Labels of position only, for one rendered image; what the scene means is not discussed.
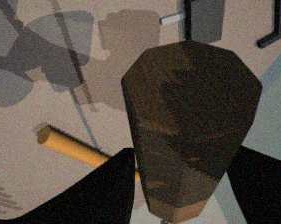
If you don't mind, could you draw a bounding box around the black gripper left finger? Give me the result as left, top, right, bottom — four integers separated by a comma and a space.
0, 148, 135, 224

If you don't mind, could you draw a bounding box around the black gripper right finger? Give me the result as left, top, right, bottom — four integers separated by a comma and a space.
226, 145, 281, 224

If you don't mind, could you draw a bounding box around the black l-shaped rod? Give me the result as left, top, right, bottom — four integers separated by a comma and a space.
257, 0, 281, 49

